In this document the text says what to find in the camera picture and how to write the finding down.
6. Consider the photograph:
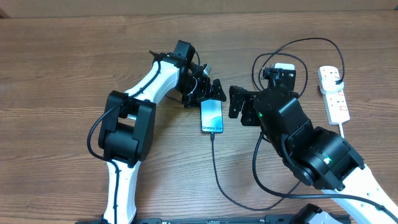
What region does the white charger plug adapter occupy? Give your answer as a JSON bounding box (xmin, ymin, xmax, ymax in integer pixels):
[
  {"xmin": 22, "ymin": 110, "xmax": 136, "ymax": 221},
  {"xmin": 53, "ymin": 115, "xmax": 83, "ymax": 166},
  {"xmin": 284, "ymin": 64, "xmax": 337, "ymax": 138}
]
[{"xmin": 320, "ymin": 77, "xmax": 345, "ymax": 94}]

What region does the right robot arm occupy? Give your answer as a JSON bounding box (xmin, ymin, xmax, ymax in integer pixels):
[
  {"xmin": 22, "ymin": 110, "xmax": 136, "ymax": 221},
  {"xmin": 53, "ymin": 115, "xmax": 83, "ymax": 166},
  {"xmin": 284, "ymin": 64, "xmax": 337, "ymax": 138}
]
[{"xmin": 229, "ymin": 68, "xmax": 397, "ymax": 223}]

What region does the Samsung Galaxy smartphone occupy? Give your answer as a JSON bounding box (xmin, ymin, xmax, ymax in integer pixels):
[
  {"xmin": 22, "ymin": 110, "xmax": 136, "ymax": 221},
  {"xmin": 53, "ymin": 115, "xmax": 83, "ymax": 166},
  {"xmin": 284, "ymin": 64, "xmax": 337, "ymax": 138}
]
[{"xmin": 200, "ymin": 100, "xmax": 223, "ymax": 133}]

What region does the white power strip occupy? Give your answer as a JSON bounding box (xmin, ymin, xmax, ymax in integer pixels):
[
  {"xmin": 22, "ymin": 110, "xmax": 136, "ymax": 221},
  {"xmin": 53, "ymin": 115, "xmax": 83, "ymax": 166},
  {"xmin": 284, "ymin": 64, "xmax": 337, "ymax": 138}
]
[{"xmin": 317, "ymin": 65, "xmax": 351, "ymax": 126}]

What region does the black USB charging cable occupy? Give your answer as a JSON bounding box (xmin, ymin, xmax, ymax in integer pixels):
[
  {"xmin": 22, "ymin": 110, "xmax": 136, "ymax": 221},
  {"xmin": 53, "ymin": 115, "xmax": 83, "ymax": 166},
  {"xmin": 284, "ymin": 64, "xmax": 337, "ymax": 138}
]
[{"xmin": 210, "ymin": 37, "xmax": 346, "ymax": 212}]

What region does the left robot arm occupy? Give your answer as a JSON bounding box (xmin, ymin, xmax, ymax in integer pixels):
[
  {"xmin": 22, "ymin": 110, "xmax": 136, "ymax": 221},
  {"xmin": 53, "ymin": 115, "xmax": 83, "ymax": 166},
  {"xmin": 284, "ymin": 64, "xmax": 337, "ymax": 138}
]
[{"xmin": 97, "ymin": 40, "xmax": 226, "ymax": 223}]

